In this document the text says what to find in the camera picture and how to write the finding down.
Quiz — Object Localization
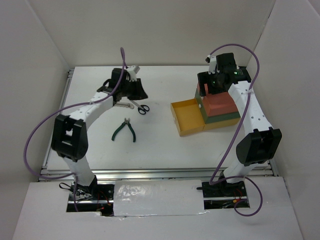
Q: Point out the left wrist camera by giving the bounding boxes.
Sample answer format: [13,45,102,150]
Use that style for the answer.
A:
[126,65,140,82]

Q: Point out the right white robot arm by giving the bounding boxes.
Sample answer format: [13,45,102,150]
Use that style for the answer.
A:
[197,52,282,196]

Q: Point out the green middle drawer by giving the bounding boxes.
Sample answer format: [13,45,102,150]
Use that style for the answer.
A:
[194,97,241,130]

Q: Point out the white foam board cover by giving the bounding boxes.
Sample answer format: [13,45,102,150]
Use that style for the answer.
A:
[113,180,205,217]

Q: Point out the green handled pliers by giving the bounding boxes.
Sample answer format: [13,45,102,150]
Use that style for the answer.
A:
[111,117,137,143]

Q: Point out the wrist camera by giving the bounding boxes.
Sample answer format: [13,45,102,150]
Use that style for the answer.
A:
[205,54,217,75]
[126,65,140,82]

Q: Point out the yellow bottom drawer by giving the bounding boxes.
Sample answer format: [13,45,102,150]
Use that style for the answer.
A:
[170,98,241,137]

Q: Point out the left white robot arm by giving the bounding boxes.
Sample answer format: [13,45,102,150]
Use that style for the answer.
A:
[51,65,150,200]

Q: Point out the red top drawer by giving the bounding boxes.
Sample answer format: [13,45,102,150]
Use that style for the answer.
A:
[195,84,238,117]

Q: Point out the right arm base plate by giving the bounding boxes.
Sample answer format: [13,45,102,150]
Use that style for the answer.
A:
[196,181,247,200]

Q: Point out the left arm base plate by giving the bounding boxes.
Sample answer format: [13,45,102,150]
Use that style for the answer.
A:
[75,184,115,203]

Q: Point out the black handled scissors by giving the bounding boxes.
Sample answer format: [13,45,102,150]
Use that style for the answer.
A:
[131,100,150,115]

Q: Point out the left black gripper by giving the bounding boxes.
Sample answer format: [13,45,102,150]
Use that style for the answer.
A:
[119,78,148,101]

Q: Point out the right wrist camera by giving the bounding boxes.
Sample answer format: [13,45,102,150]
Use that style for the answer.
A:
[205,54,217,75]

